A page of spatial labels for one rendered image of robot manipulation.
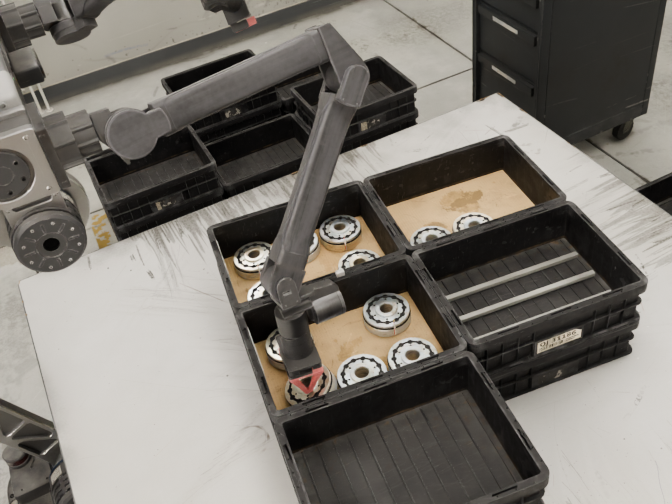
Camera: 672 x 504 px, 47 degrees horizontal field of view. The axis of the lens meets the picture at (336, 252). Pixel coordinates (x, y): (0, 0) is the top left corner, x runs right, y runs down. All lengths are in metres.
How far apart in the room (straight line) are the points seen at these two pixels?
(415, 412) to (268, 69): 0.71
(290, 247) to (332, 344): 0.37
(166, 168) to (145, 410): 1.28
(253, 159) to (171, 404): 1.42
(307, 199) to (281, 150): 1.70
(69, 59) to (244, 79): 3.32
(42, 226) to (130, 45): 3.10
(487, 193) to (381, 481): 0.85
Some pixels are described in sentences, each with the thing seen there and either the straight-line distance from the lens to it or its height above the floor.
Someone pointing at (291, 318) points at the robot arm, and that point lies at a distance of 1.37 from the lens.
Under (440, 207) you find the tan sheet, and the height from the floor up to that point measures 0.83.
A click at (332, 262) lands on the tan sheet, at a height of 0.83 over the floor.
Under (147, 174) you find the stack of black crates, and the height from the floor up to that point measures 0.49.
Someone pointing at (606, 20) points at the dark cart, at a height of 0.65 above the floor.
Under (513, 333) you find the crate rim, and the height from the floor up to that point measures 0.93.
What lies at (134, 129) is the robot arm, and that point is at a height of 1.46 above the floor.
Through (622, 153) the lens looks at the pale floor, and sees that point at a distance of 3.59.
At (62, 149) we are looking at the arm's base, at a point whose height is 1.46.
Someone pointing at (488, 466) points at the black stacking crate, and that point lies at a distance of 1.46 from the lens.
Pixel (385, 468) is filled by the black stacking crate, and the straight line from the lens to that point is 1.47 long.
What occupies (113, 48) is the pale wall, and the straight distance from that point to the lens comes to 4.60.
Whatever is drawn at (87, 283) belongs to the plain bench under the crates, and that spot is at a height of 0.70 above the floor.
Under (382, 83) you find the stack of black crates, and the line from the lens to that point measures 3.15.
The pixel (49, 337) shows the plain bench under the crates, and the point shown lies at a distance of 2.09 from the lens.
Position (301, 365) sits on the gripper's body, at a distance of 1.43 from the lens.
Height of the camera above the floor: 2.07
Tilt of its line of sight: 42 degrees down
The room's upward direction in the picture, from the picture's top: 9 degrees counter-clockwise
